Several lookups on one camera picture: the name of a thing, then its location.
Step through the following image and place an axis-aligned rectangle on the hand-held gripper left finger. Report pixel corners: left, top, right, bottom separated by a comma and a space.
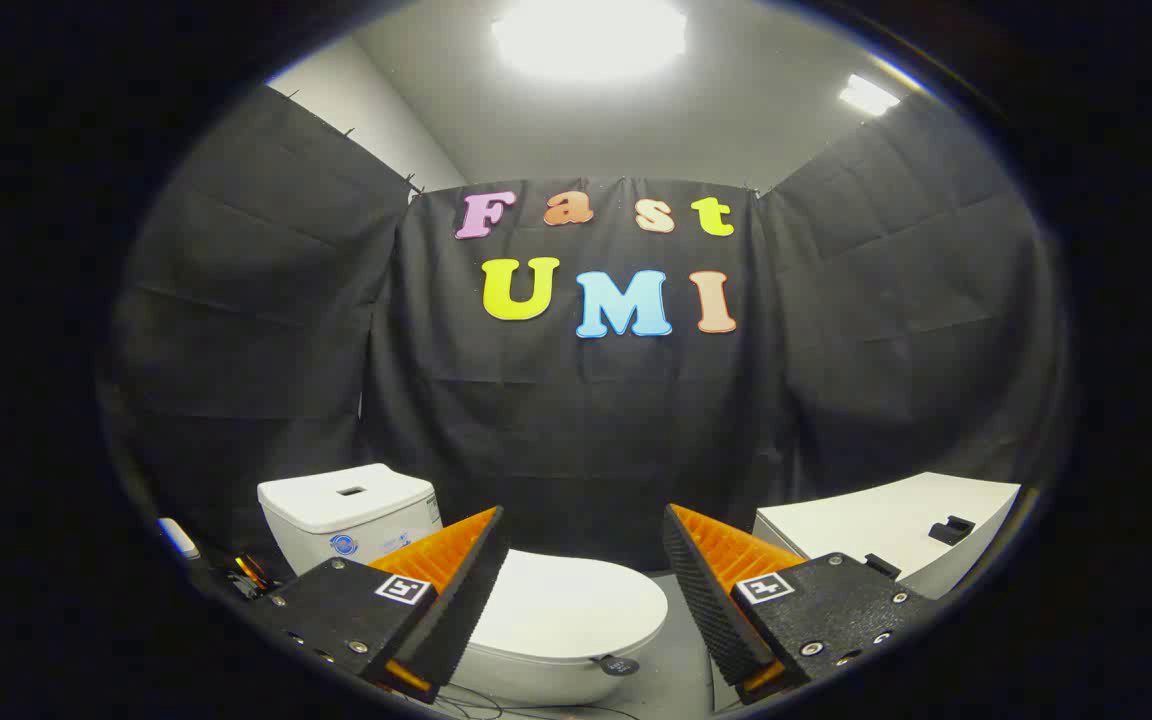
254, 505, 512, 704

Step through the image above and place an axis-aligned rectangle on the large round ceiling light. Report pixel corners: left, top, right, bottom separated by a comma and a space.
491, 0, 689, 83

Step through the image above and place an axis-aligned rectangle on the black backdrop cloth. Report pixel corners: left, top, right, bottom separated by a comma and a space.
101, 85, 1072, 576

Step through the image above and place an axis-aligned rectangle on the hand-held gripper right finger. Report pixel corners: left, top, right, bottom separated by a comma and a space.
662, 503, 942, 706

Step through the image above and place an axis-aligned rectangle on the small white device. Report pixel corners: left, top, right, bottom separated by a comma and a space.
158, 517, 202, 561

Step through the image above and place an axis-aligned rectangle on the white cabinet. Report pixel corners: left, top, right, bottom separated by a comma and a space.
753, 472, 1023, 601

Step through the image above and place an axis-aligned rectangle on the white toilet lid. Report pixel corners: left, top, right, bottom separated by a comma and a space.
451, 548, 670, 666

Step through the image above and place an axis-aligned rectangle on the small rectangular ceiling light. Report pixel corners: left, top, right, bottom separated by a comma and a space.
838, 73, 902, 117

